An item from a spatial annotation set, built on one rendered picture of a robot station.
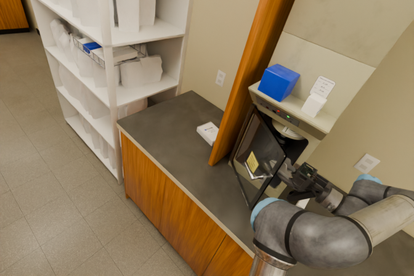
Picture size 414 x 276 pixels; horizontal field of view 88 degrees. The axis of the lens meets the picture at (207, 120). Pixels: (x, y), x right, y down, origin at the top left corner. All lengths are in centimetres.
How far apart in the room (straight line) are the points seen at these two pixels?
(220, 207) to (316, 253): 63
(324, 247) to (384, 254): 92
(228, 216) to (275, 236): 52
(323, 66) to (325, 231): 53
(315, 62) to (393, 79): 50
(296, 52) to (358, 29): 19
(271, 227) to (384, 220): 26
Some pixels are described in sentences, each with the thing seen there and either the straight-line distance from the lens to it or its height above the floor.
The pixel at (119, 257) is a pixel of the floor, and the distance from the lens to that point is 200.
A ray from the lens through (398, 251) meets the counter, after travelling 154.
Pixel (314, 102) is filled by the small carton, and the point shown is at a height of 156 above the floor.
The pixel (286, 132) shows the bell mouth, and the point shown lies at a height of 133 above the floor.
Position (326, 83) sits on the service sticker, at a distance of 87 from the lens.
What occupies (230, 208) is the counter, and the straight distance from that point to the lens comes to 113.
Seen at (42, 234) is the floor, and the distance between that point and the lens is 220.
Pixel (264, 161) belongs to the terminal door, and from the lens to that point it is 92.
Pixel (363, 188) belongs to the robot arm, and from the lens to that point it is 93.
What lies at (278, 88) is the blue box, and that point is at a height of 156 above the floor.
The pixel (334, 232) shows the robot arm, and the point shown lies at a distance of 58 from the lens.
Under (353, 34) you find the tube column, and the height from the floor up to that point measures 177.
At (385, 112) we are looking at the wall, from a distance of 133.
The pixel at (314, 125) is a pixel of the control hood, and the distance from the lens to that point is 80.
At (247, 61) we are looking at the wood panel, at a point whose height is 158.
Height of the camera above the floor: 189
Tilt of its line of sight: 38 degrees down
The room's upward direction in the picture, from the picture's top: 15 degrees clockwise
